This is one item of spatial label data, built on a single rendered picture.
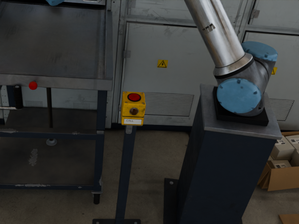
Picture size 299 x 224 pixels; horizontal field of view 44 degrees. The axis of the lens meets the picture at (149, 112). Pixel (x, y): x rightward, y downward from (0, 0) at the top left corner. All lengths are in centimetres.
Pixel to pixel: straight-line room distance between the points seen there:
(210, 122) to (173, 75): 84
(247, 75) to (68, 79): 69
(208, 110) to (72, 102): 110
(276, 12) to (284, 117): 82
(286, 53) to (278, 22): 23
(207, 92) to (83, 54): 58
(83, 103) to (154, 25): 71
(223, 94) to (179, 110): 118
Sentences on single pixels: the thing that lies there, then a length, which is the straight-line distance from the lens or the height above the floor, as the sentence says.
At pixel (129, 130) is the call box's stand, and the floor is 76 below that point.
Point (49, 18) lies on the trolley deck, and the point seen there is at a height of 85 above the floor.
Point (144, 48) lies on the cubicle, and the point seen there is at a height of 65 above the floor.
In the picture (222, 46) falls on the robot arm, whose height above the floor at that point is 111.
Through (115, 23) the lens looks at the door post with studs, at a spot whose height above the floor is 78.
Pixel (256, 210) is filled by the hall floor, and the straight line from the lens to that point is 229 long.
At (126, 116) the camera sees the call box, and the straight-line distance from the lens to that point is 132.
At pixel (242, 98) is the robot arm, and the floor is 97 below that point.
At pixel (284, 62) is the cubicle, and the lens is 246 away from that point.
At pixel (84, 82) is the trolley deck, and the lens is 151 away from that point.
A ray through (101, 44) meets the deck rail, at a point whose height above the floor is 85.
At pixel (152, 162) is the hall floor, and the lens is 236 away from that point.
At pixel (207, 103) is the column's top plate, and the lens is 163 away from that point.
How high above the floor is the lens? 167
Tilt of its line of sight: 38 degrees down
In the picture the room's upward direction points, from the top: 9 degrees clockwise
